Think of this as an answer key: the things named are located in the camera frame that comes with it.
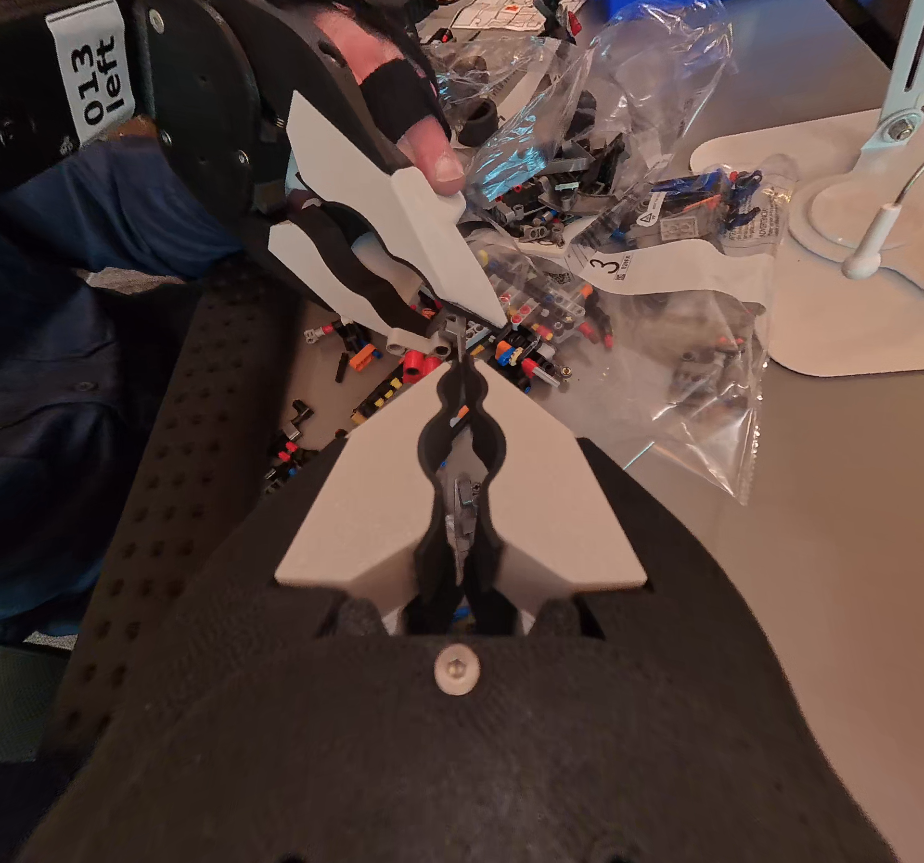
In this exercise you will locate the person's torso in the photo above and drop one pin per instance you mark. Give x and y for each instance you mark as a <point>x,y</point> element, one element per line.
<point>72,444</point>

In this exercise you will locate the small clear bag blue pieces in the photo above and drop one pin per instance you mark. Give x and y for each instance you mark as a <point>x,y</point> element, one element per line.
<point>693,206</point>

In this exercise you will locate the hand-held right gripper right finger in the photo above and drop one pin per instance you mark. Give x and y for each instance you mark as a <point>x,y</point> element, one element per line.
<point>563,516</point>

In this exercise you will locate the person's left hand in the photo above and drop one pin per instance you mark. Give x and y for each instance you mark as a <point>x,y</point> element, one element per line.
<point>433,156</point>

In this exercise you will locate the white book stand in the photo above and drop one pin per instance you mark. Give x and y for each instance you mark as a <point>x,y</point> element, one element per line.
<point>830,343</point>

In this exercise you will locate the paper leaflets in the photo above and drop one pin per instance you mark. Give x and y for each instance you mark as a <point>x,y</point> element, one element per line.
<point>505,8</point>

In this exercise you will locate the lego chassis with yellow connectors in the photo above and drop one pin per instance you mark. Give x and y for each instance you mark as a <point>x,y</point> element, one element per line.
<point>375,401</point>

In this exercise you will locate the clear bag with orange pieces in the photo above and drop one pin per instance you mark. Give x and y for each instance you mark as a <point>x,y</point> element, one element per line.
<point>548,307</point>

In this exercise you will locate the clear bag with white strip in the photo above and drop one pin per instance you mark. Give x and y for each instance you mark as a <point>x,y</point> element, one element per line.
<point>671,264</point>

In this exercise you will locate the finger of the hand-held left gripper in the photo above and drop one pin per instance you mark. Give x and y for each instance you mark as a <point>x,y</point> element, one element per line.
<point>317,271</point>
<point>426,228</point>

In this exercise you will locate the black perforated foam pad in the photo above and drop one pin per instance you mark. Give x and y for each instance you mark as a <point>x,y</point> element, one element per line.
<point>180,408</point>

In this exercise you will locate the grey and red lego assembly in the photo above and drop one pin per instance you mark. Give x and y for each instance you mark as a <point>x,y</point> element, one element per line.
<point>422,365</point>

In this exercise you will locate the black lego tyre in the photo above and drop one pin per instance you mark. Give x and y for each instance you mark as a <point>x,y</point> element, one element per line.
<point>478,123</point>

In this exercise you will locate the person's left forearm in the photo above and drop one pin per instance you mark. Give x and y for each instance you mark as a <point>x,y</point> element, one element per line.
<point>108,213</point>

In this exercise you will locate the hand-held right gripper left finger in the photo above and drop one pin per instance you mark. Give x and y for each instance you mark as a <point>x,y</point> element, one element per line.
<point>354,516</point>

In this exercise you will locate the pile of loose lego pieces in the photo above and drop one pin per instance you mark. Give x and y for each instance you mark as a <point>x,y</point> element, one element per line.
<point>364,356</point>

